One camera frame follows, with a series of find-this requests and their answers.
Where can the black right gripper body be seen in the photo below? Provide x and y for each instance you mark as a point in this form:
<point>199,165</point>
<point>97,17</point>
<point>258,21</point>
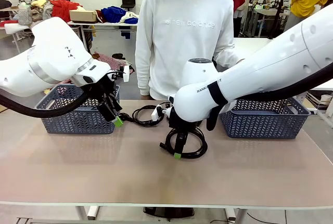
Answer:
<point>182,126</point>

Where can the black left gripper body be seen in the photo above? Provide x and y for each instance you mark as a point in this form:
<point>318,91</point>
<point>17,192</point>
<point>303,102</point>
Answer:
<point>104,91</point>

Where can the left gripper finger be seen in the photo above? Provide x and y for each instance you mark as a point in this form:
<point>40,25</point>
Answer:
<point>118,121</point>
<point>117,103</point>

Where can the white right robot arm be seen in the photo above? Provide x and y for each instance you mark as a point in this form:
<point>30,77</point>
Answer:
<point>260,78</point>

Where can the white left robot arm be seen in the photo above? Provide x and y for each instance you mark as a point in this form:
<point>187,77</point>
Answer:
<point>52,52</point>

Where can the person's left forearm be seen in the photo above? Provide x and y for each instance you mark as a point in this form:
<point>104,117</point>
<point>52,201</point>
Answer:
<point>226,57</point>

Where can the person's right forearm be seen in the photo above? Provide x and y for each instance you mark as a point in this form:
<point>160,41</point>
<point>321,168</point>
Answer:
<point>142,78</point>

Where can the person's left hand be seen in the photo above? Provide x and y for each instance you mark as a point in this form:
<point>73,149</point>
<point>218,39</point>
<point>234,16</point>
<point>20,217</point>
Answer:
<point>240,61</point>

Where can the checked cloth pile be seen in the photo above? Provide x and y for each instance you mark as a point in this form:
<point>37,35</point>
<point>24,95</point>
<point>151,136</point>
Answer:
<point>109,60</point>

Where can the grey plastic mesh basket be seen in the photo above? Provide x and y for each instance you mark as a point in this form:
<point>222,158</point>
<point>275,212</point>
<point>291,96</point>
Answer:
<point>78,124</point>
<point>260,128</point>

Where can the white table with clothes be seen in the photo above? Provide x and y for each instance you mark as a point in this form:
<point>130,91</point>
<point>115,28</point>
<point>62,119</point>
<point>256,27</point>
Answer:
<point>109,24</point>

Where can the person in white sweater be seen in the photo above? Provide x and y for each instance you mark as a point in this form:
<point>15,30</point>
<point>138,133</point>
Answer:
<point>182,52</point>

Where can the cardboard box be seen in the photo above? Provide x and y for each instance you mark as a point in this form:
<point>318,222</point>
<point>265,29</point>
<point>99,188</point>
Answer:
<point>83,16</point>

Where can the blue garment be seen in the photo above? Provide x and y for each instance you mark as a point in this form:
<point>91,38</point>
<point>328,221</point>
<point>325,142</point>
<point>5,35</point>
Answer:
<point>112,12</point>

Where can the white table leg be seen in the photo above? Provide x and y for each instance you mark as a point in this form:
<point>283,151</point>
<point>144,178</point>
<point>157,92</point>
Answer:
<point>235,216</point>
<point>91,212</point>

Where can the red garment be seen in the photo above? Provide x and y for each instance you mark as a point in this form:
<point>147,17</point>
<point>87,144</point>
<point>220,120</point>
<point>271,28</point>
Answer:
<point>62,8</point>

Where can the black office chair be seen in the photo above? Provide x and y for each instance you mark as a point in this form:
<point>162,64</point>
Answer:
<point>128,0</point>

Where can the white foam board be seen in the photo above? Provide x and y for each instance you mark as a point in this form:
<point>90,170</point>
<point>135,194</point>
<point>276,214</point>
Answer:
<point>18,28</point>

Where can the white side table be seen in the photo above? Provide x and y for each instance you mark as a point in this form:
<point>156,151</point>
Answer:
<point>249,43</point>

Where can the grey patterned garment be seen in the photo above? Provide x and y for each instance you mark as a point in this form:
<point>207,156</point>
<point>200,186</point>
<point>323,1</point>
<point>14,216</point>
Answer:
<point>25,16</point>

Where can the black tripod stand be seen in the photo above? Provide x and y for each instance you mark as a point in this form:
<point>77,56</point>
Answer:
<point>278,8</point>

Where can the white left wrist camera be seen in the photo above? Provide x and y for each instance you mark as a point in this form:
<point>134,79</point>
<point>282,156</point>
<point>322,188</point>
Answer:
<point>126,74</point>

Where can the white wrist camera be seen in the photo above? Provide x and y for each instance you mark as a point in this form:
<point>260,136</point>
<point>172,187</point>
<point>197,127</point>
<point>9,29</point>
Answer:
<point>155,115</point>
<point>126,74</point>

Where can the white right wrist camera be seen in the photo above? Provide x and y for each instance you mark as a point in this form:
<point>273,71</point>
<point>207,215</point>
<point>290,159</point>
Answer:
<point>155,115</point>

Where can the black pedestal base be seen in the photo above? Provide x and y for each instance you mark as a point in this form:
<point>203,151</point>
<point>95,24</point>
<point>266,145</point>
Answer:
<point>169,211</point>

